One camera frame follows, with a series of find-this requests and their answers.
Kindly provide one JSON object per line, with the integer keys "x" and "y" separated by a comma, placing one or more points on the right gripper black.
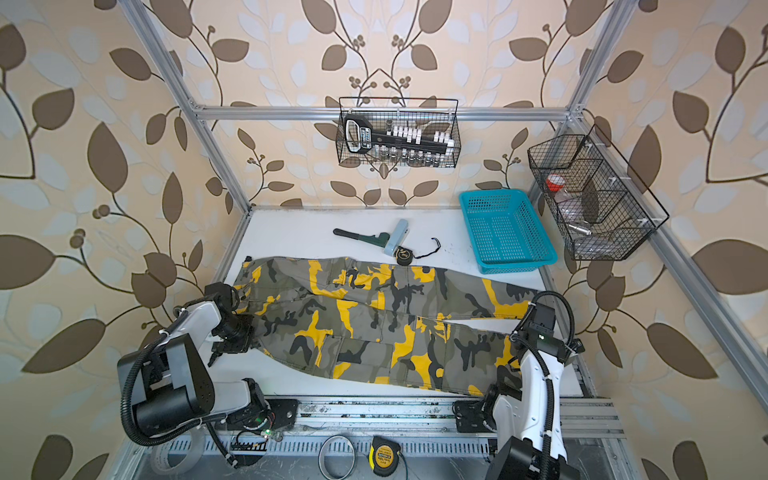
{"x": 520, "y": 332}

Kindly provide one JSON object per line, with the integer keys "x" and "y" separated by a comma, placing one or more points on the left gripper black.
{"x": 241, "y": 346}

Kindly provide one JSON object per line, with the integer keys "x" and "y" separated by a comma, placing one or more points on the teal plastic basket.
{"x": 505, "y": 232}

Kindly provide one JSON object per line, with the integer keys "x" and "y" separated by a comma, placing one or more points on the camouflage yellow green trousers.
{"x": 419, "y": 327}

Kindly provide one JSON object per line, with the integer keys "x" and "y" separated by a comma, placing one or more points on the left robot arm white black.
{"x": 167, "y": 388}

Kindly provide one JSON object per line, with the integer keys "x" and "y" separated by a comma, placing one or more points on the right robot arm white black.
{"x": 527, "y": 424}

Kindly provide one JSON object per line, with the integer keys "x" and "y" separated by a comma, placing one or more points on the clear plastic bag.
{"x": 572, "y": 213}

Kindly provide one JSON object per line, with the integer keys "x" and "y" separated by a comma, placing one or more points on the clear tape roll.
{"x": 178, "y": 456}

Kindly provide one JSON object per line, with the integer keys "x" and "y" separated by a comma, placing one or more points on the red capped item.
{"x": 555, "y": 183}

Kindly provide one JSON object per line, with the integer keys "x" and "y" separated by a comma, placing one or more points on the small black tape measure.
{"x": 405, "y": 256}

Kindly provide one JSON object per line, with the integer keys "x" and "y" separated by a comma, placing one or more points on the light blue grey block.
{"x": 396, "y": 237}

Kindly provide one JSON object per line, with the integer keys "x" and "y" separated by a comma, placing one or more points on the yellow black tape measure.
{"x": 384, "y": 456}

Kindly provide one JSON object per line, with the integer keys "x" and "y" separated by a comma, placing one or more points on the black socket set holder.
{"x": 360, "y": 136}

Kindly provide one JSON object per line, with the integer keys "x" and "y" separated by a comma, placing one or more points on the black wire basket right wall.
{"x": 622, "y": 210}

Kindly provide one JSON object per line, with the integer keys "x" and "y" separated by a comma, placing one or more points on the black wire basket wall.
{"x": 417, "y": 112}
{"x": 622, "y": 210}

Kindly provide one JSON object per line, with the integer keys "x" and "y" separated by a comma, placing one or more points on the black wire basket back wall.
{"x": 417, "y": 112}

